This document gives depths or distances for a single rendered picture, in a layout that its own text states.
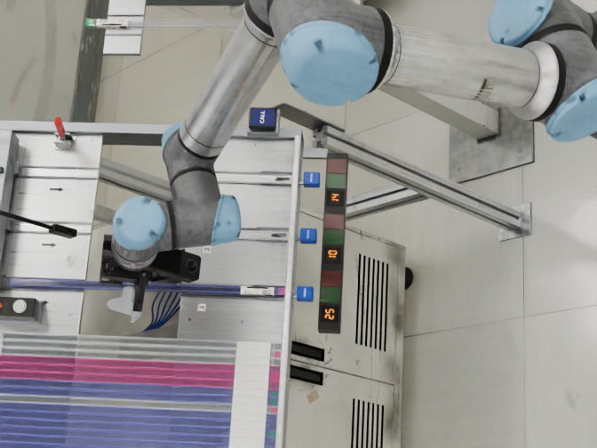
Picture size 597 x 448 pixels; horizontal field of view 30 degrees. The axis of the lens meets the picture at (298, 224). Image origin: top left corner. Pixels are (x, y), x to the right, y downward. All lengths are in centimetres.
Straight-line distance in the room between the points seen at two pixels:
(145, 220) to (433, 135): 136
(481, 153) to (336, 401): 71
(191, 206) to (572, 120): 58
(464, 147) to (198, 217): 122
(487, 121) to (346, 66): 130
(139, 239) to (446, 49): 52
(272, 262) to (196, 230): 36
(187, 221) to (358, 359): 96
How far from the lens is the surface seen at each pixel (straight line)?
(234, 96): 166
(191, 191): 172
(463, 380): 263
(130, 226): 166
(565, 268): 252
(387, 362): 264
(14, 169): 217
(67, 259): 210
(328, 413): 248
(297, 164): 206
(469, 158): 277
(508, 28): 175
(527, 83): 162
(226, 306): 201
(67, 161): 217
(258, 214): 206
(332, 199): 207
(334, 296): 201
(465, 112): 265
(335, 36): 141
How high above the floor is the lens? 201
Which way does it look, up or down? 40 degrees down
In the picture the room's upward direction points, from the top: 70 degrees counter-clockwise
